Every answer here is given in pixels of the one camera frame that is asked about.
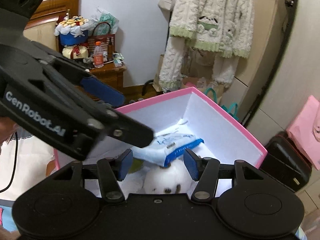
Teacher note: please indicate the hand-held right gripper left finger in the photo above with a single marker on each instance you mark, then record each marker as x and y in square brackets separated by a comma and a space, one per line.
[125, 165]

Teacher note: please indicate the brown wooden nightstand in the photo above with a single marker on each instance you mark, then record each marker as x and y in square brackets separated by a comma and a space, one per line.
[112, 76]

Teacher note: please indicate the white dog plush toy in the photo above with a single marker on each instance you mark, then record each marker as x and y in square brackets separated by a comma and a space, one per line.
[162, 177]

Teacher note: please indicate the white cloth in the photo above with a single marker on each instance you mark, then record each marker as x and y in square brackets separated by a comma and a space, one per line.
[32, 167]

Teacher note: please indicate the person's left forearm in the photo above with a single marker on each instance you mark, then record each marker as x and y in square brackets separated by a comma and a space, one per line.
[5, 130]

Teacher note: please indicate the cream fleece robe green trim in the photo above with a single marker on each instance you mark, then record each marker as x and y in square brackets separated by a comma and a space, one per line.
[212, 5]

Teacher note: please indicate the blue white wet wipes pack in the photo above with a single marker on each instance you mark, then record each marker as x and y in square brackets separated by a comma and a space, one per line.
[175, 142]

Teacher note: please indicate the pink cardboard box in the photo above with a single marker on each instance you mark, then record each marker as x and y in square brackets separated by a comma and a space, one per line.
[212, 120]

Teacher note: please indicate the beige wooden wardrobe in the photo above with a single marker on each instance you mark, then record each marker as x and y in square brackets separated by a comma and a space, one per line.
[307, 55]

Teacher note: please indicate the plastic bag of tissue packs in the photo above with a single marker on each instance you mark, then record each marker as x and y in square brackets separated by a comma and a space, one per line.
[107, 17]

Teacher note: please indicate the brown woven basket bag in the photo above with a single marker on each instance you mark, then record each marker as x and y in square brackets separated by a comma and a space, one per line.
[110, 45]

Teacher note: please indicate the brown wooden headboard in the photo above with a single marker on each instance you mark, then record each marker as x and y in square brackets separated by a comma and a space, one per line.
[50, 5]

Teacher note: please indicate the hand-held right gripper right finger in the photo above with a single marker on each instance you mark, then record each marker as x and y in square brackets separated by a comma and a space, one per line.
[191, 165]

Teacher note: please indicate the pink tote bag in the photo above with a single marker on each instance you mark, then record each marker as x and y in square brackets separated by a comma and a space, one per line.
[305, 130]

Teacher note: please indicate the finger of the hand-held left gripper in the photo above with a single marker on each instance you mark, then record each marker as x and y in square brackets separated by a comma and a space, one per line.
[130, 132]
[105, 92]

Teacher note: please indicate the black metal clothes rack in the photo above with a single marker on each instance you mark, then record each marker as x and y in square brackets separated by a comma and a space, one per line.
[285, 55]

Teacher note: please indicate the blue bucket with flowers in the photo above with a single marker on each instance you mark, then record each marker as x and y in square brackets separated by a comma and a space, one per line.
[72, 33]

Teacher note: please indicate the tall beige wooden cabinet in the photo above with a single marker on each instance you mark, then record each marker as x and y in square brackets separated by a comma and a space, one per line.
[270, 30]

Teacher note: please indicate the olive green sponge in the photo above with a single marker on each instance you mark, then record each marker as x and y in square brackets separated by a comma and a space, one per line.
[137, 166]

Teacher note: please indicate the orange drink bottle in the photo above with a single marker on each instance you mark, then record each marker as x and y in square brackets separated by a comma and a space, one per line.
[98, 57]

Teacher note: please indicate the black suitcase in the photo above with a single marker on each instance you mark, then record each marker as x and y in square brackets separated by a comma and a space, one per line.
[287, 165]

